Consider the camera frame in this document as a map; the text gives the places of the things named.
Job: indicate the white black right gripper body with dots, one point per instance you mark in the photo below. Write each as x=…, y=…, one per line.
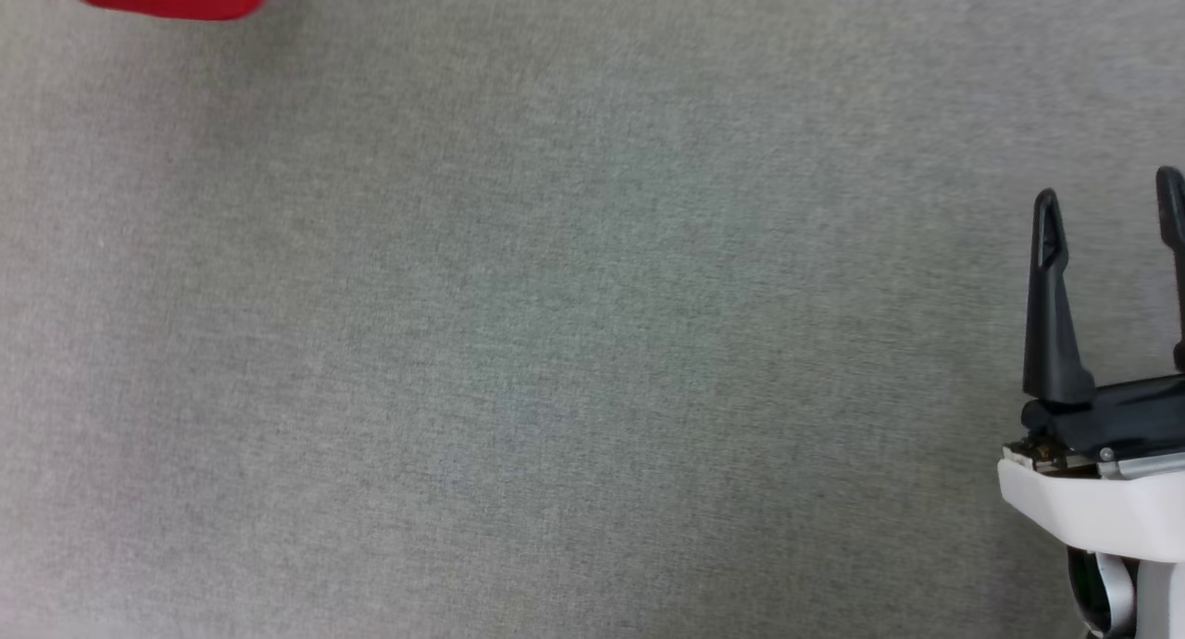
x=1102, y=509

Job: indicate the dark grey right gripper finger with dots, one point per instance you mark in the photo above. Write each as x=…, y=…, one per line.
x=1176, y=222
x=1051, y=333

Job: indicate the grey fabric sofa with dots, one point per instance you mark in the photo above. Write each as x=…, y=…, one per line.
x=518, y=343

